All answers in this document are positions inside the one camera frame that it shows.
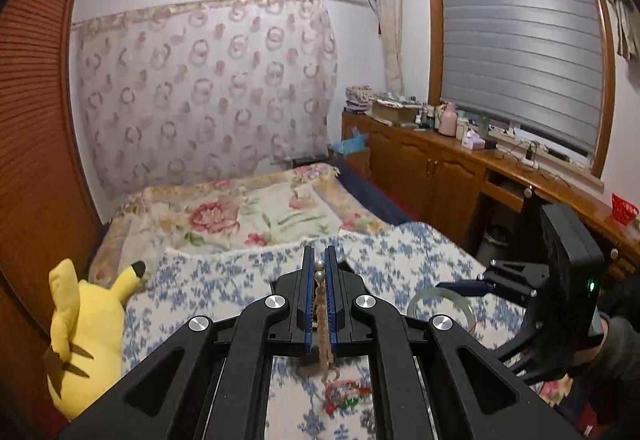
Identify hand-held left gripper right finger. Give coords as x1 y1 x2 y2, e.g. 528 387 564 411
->
324 245 587 440

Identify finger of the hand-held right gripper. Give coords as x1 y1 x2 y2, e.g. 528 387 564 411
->
439 279 540 300
476 259 549 285

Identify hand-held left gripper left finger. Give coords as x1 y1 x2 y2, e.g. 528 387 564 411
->
59 245 317 440

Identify pale green jade bangle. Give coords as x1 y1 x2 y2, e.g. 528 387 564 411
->
407 292 477 337

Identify beige pearl bead necklace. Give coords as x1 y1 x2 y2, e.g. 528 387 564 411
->
300 259 344 384

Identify person's right forearm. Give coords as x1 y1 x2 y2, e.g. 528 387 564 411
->
549 290 640 440

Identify grey waste bin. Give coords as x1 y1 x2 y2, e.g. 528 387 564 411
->
475 225 512 267

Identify red plastic basket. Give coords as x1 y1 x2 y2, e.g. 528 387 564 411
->
611 192 640 226

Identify dark blue mattress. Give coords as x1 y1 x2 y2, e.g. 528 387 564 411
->
327 159 417 227

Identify blue floral blanket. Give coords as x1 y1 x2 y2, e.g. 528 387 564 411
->
119 220 571 440

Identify pink floral blanket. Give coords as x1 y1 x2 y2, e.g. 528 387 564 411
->
89 162 397 288

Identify wooden cabinet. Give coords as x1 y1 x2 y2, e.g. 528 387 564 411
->
342 112 640 282

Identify pink thermos flask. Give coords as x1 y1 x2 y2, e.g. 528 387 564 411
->
438 101 459 137

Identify cardboard box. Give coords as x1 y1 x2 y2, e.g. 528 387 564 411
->
369 98 424 126

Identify stack of folded cloths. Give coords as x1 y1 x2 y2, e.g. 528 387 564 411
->
344 84 374 114

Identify grey window blind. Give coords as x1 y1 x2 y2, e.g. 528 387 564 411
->
439 0 602 157

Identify yellow plush toy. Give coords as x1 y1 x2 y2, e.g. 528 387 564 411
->
42 258 149 422

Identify hanging pale cloth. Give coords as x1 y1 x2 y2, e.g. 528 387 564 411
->
602 0 640 62

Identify plain beige curtain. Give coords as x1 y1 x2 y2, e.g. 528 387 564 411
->
372 0 406 97

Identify wooden louvred wardrobe door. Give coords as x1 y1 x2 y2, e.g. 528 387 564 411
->
0 0 105 423

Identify black cable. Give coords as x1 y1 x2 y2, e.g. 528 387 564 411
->
499 139 563 181

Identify red and green bead bracelet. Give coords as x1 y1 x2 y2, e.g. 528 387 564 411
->
324 379 374 417

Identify ring patterned curtain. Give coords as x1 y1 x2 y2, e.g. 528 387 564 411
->
70 0 340 202

